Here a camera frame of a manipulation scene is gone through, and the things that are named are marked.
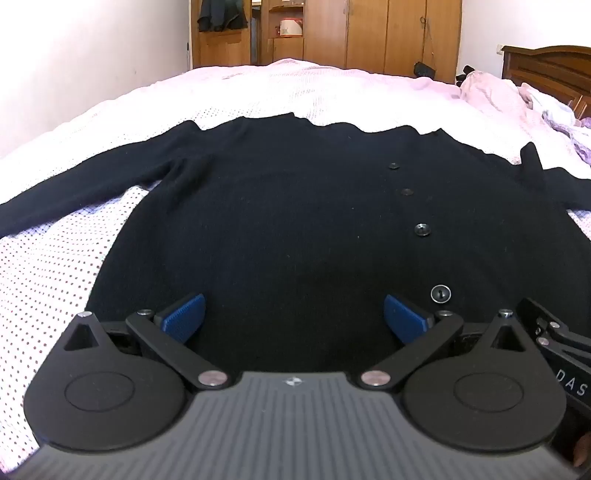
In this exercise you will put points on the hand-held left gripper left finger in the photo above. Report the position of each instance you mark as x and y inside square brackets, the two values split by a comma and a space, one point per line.
[184, 316]

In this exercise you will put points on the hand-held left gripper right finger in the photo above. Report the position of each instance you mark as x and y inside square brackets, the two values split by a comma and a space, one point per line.
[406, 318]

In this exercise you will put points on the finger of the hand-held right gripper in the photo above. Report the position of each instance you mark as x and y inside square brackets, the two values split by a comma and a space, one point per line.
[554, 330]

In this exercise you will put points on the black button cardigan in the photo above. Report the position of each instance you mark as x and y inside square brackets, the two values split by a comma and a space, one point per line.
[277, 207]

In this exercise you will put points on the dark hanging clothes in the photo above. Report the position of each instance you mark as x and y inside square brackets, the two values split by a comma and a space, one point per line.
[221, 16]

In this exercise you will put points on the person's right hand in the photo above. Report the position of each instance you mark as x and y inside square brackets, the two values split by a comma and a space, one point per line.
[579, 450]

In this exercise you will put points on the purple floral cloth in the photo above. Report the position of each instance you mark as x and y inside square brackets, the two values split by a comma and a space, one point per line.
[582, 143]

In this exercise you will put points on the white cloth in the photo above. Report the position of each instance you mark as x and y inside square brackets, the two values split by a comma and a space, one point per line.
[551, 108]

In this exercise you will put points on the pink checked bed sheet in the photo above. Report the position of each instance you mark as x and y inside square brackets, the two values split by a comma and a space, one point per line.
[323, 92]

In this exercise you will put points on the pink checked quilt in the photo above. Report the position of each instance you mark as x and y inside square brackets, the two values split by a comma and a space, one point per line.
[494, 92]

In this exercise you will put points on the black handbag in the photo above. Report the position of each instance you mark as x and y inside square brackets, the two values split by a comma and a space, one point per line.
[425, 69]

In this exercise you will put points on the dark cloth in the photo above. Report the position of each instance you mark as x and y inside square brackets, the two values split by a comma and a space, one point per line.
[464, 74]

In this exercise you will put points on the dark wooden headboard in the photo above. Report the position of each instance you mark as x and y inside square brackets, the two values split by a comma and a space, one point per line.
[545, 64]

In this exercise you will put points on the wooden wardrobe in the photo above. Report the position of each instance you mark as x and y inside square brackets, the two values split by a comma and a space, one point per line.
[369, 32]

